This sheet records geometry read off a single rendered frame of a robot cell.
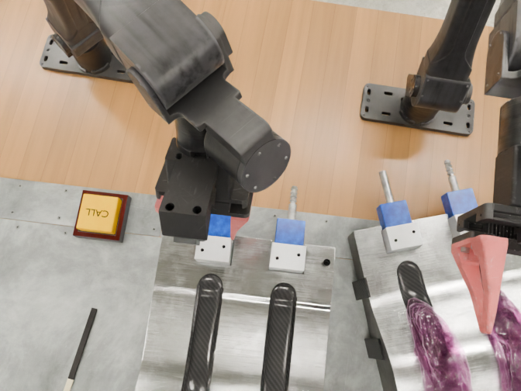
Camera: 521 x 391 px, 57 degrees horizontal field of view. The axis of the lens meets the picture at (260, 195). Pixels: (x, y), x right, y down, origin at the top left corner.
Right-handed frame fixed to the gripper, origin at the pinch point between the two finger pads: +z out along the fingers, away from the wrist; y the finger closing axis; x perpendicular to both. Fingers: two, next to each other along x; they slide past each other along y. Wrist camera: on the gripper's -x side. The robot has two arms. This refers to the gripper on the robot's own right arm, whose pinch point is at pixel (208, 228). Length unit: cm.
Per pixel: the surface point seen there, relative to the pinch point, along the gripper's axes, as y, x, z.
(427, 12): 57, 147, 32
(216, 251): 0.3, 3.3, 8.7
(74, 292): -23.4, 2.2, 22.7
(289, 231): 10.4, 7.7, 7.7
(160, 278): -7.7, 0.7, 13.2
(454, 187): 36.1, 19.6, 6.0
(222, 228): 0.6, 7.1, 8.0
